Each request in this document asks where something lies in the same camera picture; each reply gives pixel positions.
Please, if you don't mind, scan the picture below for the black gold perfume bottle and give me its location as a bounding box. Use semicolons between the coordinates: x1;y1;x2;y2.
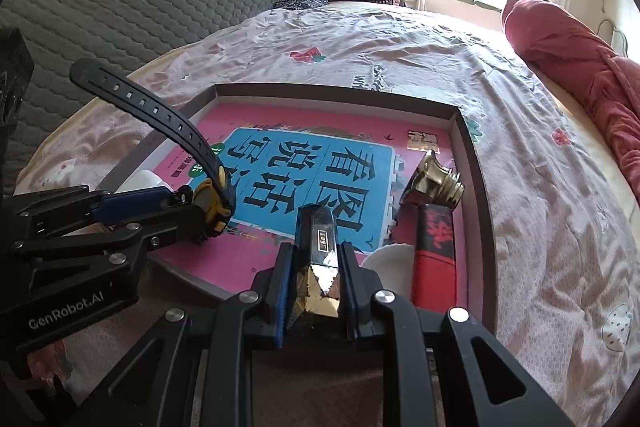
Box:
285;203;358;323

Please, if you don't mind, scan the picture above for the red and black lighter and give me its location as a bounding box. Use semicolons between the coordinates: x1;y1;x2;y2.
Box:
411;202;458;308

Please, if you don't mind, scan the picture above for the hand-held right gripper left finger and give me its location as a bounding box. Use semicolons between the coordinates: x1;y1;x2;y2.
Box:
65;242;296;427

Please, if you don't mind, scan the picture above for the black and yellow wristwatch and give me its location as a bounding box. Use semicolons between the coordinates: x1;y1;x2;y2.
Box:
69;59;237;239

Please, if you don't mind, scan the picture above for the pink and blue book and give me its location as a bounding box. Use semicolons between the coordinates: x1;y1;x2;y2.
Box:
150;102;468;308

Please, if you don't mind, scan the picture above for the red quilted blanket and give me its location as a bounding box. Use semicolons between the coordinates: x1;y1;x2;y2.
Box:
501;0;640;198

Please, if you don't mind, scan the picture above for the white curved tube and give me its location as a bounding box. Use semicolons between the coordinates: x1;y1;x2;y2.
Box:
597;19;628;55

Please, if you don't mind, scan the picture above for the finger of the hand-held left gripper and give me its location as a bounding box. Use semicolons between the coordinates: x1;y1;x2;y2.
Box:
10;186;201;238
0;209;231;308

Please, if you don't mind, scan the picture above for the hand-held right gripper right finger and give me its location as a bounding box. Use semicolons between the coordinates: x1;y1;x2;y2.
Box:
336;241;576;427

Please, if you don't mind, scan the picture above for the dark shallow cardboard box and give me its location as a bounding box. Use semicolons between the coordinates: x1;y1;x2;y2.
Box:
97;82;497;333

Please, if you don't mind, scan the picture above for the dark patterned cloth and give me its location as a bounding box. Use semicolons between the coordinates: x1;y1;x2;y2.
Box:
274;0;328;11

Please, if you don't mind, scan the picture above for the brass threaded fitting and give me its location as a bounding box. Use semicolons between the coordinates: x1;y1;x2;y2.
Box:
404;149;466;208

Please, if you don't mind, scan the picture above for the white pill bottle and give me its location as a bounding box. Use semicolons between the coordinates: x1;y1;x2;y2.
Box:
132;169;173;195

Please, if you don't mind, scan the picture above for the white round ribbed lid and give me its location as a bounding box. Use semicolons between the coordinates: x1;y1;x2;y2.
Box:
361;243;416;300

